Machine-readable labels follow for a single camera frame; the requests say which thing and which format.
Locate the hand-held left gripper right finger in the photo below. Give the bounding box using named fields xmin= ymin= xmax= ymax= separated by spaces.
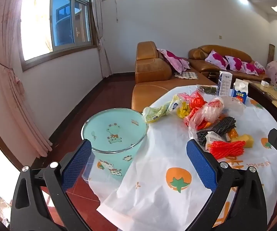
xmin=184 ymin=139 xmax=268 ymax=231

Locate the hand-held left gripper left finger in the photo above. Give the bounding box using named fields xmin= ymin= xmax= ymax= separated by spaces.
xmin=10 ymin=139 xmax=93 ymax=231

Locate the white paper label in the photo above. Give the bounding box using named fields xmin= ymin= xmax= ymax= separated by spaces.
xmin=205 ymin=132 xmax=228 ymax=150

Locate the red foam net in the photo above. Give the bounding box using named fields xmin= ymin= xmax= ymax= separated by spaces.
xmin=208 ymin=140 xmax=246 ymax=160

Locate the yellow sponge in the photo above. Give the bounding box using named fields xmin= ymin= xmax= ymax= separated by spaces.
xmin=230 ymin=134 xmax=255 ymax=149

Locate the black foam net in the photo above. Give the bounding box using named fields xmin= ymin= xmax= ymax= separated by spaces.
xmin=196 ymin=116 xmax=237 ymax=147

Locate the teal cartoon print bin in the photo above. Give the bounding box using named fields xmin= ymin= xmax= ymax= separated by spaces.
xmin=81 ymin=108 xmax=150 ymax=181

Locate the clear plastic bag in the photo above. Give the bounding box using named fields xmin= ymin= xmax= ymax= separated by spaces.
xmin=188 ymin=96 xmax=246 ymax=139

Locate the yellow wrapper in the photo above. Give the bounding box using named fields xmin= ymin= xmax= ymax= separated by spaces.
xmin=177 ymin=101 xmax=192 ymax=118

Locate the red plastic bag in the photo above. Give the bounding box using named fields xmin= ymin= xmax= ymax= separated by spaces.
xmin=183 ymin=90 xmax=208 ymax=128

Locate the yellow green plastic bag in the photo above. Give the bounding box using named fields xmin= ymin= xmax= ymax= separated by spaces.
xmin=142 ymin=94 xmax=181 ymax=124

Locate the clear plastic storage box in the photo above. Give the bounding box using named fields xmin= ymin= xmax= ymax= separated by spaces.
xmin=82 ymin=154 xmax=98 ymax=182

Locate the dark wooden coffee table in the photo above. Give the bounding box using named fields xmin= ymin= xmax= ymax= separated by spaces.
xmin=246 ymin=79 xmax=277 ymax=128

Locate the white orange print tablecloth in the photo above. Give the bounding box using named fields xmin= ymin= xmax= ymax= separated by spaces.
xmin=88 ymin=84 xmax=277 ymax=231

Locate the blue milk carton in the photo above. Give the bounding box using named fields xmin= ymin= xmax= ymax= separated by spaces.
xmin=230 ymin=79 xmax=249 ymax=105

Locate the pink cloth covered chair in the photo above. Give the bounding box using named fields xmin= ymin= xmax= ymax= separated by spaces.
xmin=266 ymin=60 xmax=277 ymax=82

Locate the dark snack packet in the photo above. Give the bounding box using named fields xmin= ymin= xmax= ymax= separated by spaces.
xmin=196 ymin=84 xmax=218 ymax=95

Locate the pink floral pillow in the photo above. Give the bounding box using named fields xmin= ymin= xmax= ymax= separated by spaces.
xmin=242 ymin=62 xmax=259 ymax=74
xmin=254 ymin=61 xmax=266 ymax=74
xmin=156 ymin=48 xmax=191 ymax=74
xmin=225 ymin=55 xmax=247 ymax=73
xmin=205 ymin=49 xmax=229 ymax=69

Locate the tall white blue box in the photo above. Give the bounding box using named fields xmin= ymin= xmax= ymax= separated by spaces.
xmin=217 ymin=70 xmax=233 ymax=97

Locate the wooden board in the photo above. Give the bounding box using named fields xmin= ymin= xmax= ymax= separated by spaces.
xmin=268 ymin=44 xmax=275 ymax=64

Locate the checkered cloth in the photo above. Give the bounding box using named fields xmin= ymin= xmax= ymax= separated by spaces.
xmin=174 ymin=71 xmax=199 ymax=80

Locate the wide pink curtain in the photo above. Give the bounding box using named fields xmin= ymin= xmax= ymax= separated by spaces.
xmin=0 ymin=0 xmax=53 ymax=159

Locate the orange leather chaise lounge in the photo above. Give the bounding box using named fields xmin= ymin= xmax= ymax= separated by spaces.
xmin=131 ymin=41 xmax=217 ymax=113

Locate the orange leather sofa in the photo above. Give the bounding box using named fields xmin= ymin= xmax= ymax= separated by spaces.
xmin=188 ymin=44 xmax=267 ymax=80

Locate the narrow pink curtain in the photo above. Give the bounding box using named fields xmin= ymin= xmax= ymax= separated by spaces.
xmin=90 ymin=0 xmax=113 ymax=77

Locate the sliding glass window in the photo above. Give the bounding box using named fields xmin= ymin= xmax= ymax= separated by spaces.
xmin=18 ymin=0 xmax=98 ymax=71

